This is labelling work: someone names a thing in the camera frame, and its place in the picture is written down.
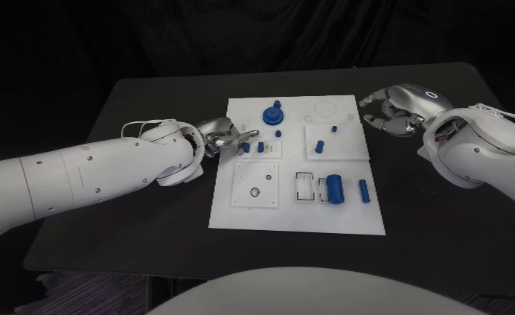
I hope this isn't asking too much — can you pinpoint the blue gear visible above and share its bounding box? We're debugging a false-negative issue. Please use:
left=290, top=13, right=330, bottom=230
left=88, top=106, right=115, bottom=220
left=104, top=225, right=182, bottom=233
left=261, top=100, right=287, bottom=127

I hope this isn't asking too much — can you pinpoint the thick blue cylinder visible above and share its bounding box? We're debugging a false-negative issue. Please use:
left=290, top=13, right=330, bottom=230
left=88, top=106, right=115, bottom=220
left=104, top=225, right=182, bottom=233
left=324, top=174, right=346, bottom=205

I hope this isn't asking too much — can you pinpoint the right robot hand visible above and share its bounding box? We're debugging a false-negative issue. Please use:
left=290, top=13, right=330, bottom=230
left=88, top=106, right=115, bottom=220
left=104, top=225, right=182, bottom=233
left=358, top=83, right=454, bottom=138

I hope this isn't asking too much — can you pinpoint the thin long blue cylinder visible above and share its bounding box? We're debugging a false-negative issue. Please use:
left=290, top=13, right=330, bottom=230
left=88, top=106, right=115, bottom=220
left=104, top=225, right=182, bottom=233
left=358, top=179, right=371, bottom=204

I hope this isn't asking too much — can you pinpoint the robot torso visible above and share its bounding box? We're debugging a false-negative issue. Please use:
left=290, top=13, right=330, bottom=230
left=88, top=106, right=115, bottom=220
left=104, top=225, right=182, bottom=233
left=144, top=266, right=490, bottom=315

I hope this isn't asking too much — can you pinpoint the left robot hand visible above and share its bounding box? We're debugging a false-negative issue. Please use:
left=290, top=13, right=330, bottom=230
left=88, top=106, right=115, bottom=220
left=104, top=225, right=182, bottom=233
left=195, top=116, right=261, bottom=159

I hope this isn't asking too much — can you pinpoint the white cable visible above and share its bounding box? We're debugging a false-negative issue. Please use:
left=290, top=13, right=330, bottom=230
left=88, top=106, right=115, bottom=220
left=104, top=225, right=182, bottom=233
left=120, top=118, right=177, bottom=140
left=467, top=102, right=515, bottom=124

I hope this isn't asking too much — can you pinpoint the white task board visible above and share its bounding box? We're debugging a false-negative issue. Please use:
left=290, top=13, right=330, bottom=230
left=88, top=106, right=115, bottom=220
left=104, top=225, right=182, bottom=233
left=208, top=94, right=386, bottom=237

